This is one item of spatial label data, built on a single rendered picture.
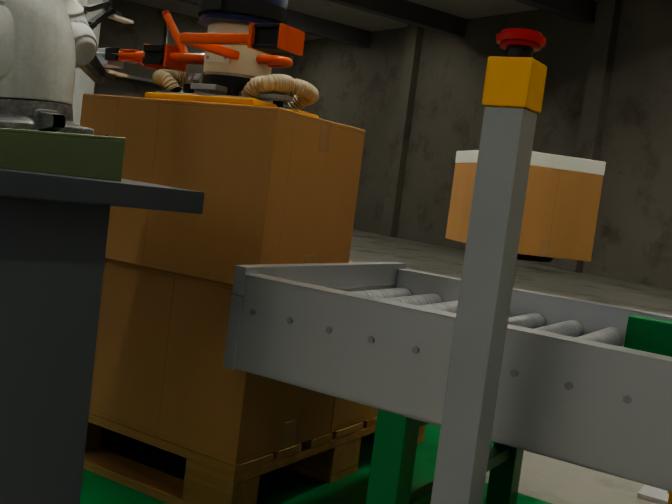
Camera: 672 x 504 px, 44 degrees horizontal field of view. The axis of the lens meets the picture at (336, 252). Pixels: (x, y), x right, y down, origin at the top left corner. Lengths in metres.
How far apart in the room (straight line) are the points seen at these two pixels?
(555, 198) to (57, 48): 2.22
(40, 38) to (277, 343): 0.70
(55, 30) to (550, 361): 1.03
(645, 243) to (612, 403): 10.73
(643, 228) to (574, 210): 8.71
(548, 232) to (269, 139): 1.76
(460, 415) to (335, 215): 0.93
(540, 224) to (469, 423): 2.15
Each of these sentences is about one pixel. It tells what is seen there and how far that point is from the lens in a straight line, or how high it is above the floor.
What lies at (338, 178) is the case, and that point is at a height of 0.81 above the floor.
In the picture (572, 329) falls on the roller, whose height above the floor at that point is 0.54.
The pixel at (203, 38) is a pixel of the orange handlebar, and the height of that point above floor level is 1.07.
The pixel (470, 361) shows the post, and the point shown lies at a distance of 1.22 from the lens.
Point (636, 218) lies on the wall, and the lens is 12.16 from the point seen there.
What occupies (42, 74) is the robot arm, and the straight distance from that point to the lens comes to 1.59.
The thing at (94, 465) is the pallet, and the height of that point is 0.02.
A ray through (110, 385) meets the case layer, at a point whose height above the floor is 0.23.
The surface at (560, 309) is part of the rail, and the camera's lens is 2.04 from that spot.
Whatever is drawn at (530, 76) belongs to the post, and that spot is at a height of 0.97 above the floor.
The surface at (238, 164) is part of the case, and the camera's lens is 1.85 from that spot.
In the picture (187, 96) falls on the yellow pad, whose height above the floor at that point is 0.96.
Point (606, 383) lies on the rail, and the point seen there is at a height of 0.54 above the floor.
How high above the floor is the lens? 0.79
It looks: 4 degrees down
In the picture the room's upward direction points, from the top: 7 degrees clockwise
